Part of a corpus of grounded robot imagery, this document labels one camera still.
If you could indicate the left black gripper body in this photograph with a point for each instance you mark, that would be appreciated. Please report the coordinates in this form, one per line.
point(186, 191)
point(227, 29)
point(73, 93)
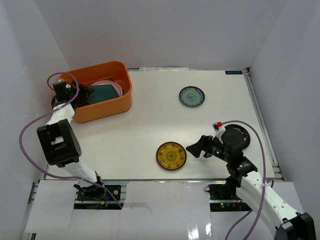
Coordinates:
point(75, 92)

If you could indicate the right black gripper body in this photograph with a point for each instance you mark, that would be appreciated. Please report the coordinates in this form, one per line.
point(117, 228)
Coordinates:
point(219, 151)

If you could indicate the teal square plate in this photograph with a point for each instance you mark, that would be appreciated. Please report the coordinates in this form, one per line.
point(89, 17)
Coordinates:
point(102, 93)

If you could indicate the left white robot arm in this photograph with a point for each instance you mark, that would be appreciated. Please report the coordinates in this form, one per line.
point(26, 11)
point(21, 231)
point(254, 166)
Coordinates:
point(59, 143)

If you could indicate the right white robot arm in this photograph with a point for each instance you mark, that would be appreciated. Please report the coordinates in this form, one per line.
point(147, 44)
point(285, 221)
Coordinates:
point(245, 182)

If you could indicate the orange plastic bin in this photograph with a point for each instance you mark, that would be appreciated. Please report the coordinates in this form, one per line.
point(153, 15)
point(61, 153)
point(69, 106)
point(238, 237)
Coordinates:
point(87, 76)

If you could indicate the black round plate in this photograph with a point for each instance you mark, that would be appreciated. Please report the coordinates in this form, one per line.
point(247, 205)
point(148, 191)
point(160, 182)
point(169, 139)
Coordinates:
point(237, 135)

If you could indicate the yellow patterned round plate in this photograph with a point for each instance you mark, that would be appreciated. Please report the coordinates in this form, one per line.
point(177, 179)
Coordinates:
point(171, 156)

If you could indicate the blue patterned small plate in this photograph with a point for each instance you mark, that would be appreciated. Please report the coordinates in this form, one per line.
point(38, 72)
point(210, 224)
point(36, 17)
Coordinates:
point(191, 96)

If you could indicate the blue table label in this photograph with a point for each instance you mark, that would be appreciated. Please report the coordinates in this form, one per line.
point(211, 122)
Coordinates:
point(233, 72)

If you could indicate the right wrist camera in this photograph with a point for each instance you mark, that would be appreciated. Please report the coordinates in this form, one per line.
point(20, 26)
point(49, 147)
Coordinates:
point(219, 130)

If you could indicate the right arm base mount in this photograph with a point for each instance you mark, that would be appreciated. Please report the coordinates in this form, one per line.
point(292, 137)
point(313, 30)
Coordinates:
point(223, 199)

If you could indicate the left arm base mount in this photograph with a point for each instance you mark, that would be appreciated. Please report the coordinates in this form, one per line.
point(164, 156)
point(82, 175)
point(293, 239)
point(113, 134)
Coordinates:
point(102, 201)

